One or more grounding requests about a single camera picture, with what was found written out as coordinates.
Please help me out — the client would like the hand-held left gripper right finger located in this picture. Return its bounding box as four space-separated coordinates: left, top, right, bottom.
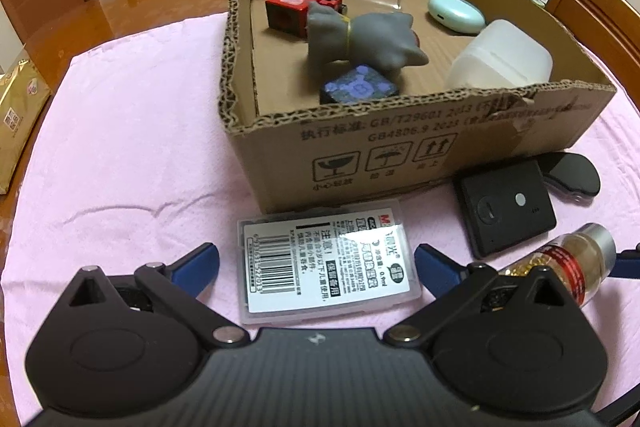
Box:
385 243 588 348

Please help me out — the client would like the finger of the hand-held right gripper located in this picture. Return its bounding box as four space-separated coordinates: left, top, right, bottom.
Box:
616 244 640 280

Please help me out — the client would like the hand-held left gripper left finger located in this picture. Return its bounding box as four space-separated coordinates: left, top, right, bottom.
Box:
47 239 248 351

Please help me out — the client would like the bottle of gold capsules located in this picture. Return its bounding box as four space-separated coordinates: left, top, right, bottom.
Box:
495 223 617 308

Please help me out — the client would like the clear case with printed label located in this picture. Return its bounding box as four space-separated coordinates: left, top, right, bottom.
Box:
236 199 424 326

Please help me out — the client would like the cardboard box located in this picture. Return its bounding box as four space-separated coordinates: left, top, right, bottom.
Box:
217 0 618 214

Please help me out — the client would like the black blue toy train block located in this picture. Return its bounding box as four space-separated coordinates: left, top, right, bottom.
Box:
320 64 404 106

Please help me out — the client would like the white translucent plastic box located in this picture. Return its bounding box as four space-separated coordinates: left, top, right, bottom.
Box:
444 19 554 89

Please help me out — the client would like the grey plush cat toy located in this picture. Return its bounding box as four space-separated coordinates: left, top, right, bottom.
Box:
305 2 430 80

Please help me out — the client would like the teal earbud case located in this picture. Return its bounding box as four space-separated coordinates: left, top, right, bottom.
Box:
427 0 487 37

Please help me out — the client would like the red toy train block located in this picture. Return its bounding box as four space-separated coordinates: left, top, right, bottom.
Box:
265 0 349 40

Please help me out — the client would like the black square device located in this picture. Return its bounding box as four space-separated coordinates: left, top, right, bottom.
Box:
452 158 558 260

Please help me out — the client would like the pink towel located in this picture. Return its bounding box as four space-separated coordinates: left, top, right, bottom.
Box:
0 9 640 427

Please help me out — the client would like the gold tissue pack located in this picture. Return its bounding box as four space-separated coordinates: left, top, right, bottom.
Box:
0 58 53 196

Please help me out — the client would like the wooden chair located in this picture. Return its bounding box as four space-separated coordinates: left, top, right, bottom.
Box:
545 0 640 108

